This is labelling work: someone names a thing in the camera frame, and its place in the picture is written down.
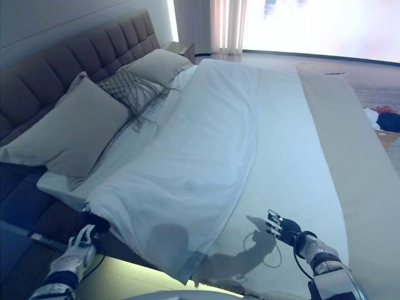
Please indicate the white duvet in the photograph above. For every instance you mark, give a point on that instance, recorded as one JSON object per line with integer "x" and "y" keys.
{"x": 193, "y": 156}

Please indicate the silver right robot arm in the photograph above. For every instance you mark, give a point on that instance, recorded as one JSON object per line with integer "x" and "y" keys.
{"x": 334, "y": 275}

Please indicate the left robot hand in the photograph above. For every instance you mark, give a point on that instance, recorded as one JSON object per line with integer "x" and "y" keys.
{"x": 97, "y": 226}

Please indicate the large beige pillow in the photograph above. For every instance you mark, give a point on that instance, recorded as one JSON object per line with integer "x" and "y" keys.
{"x": 72, "y": 131}

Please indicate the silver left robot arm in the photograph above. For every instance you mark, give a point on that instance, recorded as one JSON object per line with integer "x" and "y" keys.
{"x": 68, "y": 259}

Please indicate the black garment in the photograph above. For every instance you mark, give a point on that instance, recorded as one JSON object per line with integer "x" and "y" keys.
{"x": 390, "y": 122}

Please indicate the small wooden nightstand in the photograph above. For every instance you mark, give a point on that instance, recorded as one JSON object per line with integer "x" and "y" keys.
{"x": 182, "y": 48}

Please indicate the white garment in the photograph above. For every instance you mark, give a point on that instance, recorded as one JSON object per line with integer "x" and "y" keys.
{"x": 371, "y": 117}

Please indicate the beige curtain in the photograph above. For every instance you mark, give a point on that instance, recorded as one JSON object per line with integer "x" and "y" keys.
{"x": 228, "y": 25}

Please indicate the wooden nightstand with dark base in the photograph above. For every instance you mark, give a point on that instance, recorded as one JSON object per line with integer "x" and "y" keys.
{"x": 18, "y": 259}

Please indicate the grey fringed woven cushion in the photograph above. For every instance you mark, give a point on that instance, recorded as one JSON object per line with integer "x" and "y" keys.
{"x": 122, "y": 84}

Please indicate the red garment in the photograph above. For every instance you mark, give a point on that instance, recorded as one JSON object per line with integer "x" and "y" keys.
{"x": 386, "y": 109}

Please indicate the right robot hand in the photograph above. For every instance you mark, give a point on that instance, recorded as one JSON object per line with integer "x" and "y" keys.
{"x": 287, "y": 231}

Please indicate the brown upholstered bed frame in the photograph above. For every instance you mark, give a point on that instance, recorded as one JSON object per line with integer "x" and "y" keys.
{"x": 62, "y": 65}

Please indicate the silver robot torso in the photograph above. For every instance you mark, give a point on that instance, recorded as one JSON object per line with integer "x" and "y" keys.
{"x": 193, "y": 295}

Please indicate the beige bed runner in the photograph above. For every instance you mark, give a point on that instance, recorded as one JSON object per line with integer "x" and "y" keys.
{"x": 359, "y": 156}

